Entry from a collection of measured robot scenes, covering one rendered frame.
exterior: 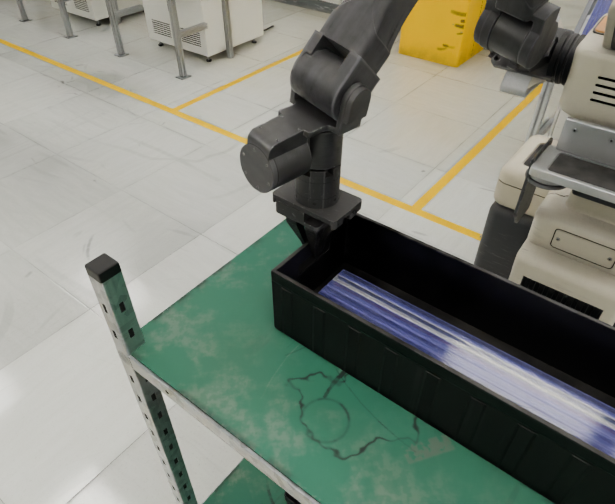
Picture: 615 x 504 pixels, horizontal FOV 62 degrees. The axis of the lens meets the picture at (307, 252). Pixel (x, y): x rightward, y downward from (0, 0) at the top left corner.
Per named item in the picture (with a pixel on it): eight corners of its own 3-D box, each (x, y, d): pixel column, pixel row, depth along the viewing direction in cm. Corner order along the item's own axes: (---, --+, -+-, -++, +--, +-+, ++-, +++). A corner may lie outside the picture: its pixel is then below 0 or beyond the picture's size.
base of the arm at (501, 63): (577, 34, 89) (510, 20, 95) (575, 13, 82) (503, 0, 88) (555, 82, 91) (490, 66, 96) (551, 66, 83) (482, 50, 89)
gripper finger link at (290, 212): (315, 275, 69) (317, 219, 63) (275, 253, 72) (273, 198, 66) (343, 249, 73) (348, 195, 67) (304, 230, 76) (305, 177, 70)
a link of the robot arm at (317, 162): (354, 114, 58) (319, 98, 62) (312, 133, 55) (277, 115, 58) (350, 166, 63) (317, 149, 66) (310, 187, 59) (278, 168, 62)
